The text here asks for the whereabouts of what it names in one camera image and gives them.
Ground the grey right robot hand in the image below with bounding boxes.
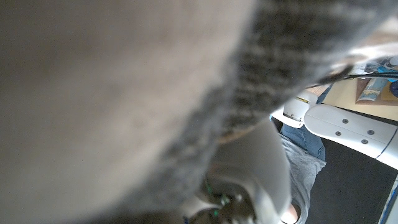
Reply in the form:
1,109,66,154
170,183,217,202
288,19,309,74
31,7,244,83
182,117,294,224

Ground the cream scarf with dark stripes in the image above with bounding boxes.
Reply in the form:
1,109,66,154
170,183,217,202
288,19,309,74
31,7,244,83
0,0,398,224

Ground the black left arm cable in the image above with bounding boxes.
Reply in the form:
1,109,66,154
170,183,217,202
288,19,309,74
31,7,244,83
307,72,398,88

